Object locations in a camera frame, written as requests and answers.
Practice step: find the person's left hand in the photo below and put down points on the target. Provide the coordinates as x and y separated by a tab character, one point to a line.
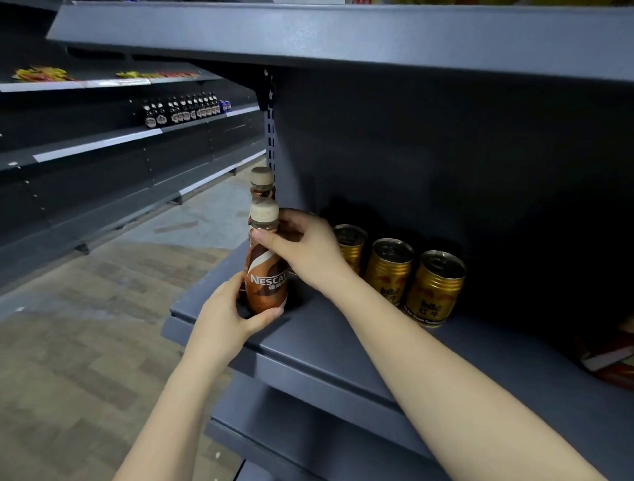
218	327

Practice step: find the person's right hand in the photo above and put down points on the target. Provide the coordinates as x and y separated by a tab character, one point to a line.
312	252

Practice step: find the brown coffee bottle beige cap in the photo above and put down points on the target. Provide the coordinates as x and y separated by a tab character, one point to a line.
262	183
265	287

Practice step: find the dark grey metal shelf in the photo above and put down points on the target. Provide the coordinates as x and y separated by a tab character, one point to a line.
371	347

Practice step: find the person's left forearm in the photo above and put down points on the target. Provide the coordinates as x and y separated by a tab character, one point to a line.
173	426

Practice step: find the person's right forearm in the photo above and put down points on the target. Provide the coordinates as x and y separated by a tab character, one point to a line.
446	386

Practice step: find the row of dark glass bottles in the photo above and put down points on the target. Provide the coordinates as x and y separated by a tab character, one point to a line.
178	111

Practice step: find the small blue packets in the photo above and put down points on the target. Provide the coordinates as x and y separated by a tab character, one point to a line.
225	105

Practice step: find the black store shelving white strips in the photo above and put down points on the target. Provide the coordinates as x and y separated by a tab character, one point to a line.
99	173

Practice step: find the red packaged goods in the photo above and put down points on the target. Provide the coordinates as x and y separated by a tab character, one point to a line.
609	357

